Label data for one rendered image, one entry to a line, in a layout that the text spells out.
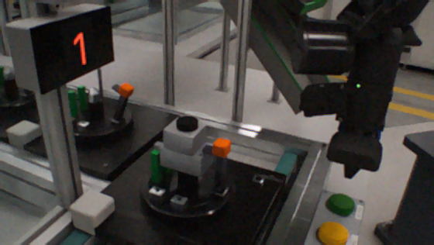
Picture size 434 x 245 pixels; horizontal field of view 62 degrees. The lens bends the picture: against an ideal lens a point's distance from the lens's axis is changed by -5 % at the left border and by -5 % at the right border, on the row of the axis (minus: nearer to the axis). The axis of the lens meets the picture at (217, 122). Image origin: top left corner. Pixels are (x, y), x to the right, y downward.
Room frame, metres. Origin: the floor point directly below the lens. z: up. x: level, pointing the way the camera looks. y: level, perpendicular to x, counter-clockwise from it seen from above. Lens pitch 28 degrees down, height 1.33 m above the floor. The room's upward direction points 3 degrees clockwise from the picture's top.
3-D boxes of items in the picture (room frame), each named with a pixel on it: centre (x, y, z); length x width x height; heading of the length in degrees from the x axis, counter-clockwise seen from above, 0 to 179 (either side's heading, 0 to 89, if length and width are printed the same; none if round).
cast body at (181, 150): (0.45, 0.05, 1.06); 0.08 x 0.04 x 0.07; 67
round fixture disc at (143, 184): (0.45, 0.04, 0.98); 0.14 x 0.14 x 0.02
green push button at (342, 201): (0.44, -0.19, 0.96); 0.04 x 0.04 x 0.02
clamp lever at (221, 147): (0.43, 0.00, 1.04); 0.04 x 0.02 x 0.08; 67
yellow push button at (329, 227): (0.38, -0.17, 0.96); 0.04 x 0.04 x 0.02
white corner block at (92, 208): (0.40, 0.17, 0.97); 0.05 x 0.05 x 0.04; 67
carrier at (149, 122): (0.64, 0.23, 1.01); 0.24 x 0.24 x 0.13; 67
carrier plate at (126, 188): (0.45, 0.04, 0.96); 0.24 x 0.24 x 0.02; 67
